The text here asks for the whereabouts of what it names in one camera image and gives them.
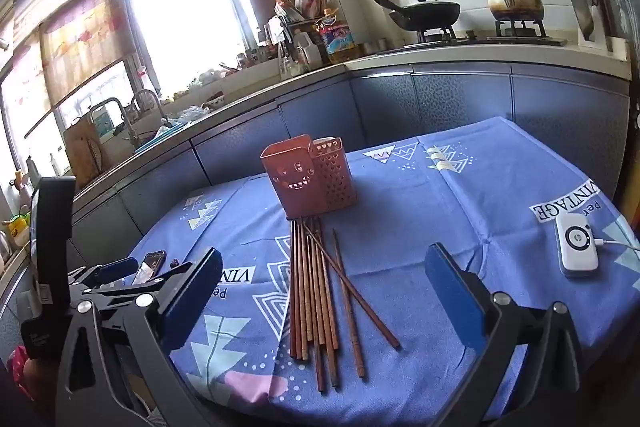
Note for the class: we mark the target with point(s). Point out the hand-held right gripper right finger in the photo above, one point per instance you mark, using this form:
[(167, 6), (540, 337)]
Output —
[(452, 294)]

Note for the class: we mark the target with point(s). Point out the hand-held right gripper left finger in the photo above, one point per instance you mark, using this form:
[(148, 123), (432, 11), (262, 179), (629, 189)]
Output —
[(192, 302)]

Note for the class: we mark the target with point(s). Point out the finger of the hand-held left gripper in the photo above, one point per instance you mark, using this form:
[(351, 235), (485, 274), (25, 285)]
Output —
[(120, 267), (117, 287)]

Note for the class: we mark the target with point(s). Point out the person's left forearm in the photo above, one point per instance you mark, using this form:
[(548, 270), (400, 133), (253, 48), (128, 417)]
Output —
[(35, 379)]

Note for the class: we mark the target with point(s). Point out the black smartphone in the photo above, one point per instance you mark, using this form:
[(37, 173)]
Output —
[(149, 267)]

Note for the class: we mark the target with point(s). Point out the blue printed tablecloth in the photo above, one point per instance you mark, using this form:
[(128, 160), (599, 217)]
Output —
[(425, 207)]

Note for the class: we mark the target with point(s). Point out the wooden cutting board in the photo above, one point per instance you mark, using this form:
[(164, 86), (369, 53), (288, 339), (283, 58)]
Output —
[(85, 154)]

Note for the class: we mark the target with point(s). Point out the bundle of wooden chopsticks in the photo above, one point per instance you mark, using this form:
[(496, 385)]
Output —
[(312, 302)]

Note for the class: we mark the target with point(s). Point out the white portable device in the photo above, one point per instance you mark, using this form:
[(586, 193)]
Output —
[(575, 244)]

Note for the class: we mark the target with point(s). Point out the angular metal faucet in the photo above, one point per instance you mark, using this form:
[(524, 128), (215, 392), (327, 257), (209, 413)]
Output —
[(117, 117)]

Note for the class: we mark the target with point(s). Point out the curved metal faucet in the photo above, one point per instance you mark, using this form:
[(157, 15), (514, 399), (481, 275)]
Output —
[(150, 104)]

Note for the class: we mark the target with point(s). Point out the pink perforated utensil holder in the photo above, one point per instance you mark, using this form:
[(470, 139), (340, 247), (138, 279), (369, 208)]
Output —
[(310, 179)]

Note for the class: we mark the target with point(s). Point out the patterned window blind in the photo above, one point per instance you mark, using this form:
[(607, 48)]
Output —
[(82, 42)]

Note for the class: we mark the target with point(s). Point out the gas stove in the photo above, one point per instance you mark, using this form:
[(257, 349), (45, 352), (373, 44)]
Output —
[(470, 41)]

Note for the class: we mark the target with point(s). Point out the white plastic jug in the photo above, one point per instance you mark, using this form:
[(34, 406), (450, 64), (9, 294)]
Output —
[(306, 52)]

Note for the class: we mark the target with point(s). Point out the yellow cooking oil bottle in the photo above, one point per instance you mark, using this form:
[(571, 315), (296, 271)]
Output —
[(339, 39)]

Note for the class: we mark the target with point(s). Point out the black frying pan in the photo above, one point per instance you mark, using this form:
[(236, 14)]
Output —
[(425, 14)]

